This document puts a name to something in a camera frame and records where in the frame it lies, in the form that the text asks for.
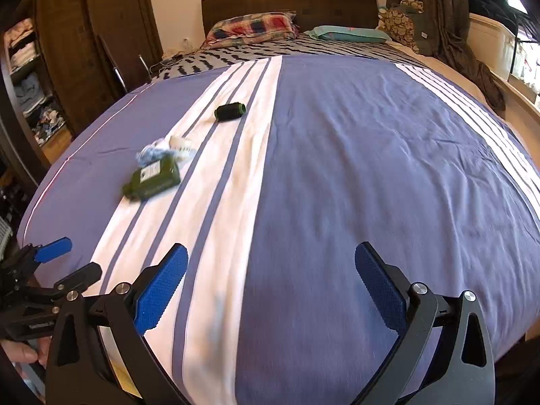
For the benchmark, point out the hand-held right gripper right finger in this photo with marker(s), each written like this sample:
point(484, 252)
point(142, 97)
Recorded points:
point(379, 287)

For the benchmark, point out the plaid pillow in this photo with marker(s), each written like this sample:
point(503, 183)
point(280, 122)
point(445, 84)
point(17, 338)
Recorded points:
point(253, 28)

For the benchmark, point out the white folded clothes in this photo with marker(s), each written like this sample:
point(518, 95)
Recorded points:
point(24, 58)

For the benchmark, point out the blue folded clothes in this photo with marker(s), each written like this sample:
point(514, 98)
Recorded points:
point(30, 93)

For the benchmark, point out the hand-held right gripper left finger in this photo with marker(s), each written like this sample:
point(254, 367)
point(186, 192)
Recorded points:
point(162, 287)

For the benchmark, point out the teal pillow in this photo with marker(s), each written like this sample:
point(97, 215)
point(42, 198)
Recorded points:
point(346, 33)

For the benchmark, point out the blue white striped blanket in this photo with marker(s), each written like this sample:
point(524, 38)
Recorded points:
point(337, 202)

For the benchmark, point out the dark green flat box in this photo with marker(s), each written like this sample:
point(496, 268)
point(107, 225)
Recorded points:
point(152, 180)

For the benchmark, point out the wooden wardrobe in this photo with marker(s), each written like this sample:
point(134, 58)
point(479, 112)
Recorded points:
point(93, 29)

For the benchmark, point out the dark wooden headboard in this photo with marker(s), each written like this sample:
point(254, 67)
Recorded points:
point(295, 2)

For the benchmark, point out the mixed crumpled clothes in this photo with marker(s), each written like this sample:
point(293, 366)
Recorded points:
point(48, 125)

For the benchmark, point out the white storage box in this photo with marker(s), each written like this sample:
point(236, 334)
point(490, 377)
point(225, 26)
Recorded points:
point(491, 44)

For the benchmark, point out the black coat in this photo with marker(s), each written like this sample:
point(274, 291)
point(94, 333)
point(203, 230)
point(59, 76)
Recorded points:
point(493, 4)

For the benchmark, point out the pink folded clothes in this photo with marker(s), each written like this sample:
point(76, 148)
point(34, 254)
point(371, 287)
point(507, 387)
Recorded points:
point(21, 33)

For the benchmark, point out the brown circle patterned cushion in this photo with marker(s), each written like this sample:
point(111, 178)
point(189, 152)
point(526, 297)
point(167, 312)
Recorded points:
point(398, 23)

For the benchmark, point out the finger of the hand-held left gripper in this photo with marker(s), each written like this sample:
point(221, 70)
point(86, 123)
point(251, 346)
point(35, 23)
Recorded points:
point(52, 249)
point(82, 275)

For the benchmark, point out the person's left hand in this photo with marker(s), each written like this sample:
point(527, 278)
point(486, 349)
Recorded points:
point(23, 352)

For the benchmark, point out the black metal rack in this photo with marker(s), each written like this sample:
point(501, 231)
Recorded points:
point(521, 50)

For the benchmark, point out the brown curtain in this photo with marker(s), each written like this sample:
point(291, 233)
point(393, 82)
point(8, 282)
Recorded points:
point(455, 29)

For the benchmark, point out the crumpled blue face mask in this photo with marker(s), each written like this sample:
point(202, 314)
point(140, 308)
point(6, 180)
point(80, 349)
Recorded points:
point(154, 152)

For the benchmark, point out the grey wavy patterned bedsheet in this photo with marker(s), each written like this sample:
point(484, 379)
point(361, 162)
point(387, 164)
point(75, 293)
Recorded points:
point(320, 48)

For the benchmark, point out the dark green bag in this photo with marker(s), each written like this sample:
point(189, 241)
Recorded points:
point(424, 33)

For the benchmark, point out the white radiator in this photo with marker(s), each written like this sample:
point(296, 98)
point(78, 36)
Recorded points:
point(4, 230)

